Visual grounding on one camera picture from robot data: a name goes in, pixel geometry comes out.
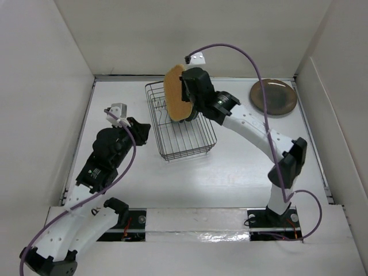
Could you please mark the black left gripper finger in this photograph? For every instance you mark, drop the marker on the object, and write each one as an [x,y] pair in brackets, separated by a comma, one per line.
[145,129]
[144,139]

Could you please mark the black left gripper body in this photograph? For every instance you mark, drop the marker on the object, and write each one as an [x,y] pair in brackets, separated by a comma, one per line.
[137,136]

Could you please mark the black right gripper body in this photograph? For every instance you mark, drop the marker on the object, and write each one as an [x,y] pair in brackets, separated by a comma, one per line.
[186,96]

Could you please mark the grey-blue round plate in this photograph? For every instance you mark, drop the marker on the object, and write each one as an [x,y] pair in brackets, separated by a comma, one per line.
[193,115]

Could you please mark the woven bamboo plate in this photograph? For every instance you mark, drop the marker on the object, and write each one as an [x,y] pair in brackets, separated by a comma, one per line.
[176,108]

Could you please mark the brown speckled plate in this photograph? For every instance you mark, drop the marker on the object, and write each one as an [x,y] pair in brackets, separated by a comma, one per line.
[281,98]

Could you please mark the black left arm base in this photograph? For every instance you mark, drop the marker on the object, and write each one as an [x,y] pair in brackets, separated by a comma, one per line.
[130,228]

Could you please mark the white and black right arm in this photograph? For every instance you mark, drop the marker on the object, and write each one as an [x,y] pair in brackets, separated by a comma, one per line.
[288,155]

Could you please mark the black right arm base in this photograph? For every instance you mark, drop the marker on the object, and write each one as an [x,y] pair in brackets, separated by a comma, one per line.
[265,225]

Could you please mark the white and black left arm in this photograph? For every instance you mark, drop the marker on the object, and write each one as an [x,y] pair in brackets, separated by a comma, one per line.
[87,215]

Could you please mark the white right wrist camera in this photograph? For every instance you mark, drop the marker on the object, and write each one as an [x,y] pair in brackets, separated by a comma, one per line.
[195,59]

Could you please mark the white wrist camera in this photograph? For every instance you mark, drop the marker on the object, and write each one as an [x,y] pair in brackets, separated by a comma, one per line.
[195,59]
[117,115]

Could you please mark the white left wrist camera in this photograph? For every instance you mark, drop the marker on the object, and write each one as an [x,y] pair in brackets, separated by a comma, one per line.
[117,115]

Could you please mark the grey wire dish rack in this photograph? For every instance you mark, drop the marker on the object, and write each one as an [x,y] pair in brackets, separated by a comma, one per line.
[177,140]

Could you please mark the silver mounting rail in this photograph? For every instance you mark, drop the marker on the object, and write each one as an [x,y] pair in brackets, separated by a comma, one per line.
[196,224]

